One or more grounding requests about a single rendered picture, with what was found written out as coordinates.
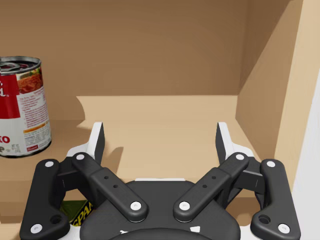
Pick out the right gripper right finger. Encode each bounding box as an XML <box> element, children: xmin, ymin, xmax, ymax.
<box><xmin>173</xmin><ymin>121</ymin><xmax>302</xmax><ymax>240</ymax></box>

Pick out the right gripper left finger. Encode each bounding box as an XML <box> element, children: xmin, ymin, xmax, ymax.
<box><xmin>19</xmin><ymin>121</ymin><xmax>150</xmax><ymax>240</ymax></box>

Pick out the green and blue rectangular can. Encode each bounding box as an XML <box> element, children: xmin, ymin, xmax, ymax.
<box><xmin>61</xmin><ymin>199</ymin><xmax>95</xmax><ymax>227</ymax></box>

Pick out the red and white can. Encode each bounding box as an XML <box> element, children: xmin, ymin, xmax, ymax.
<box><xmin>0</xmin><ymin>56</ymin><xmax>53</xmax><ymax>158</ymax></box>

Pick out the pale wooden shelf unit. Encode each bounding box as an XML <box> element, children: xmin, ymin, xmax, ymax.
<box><xmin>0</xmin><ymin>0</ymin><xmax>320</xmax><ymax>240</ymax></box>

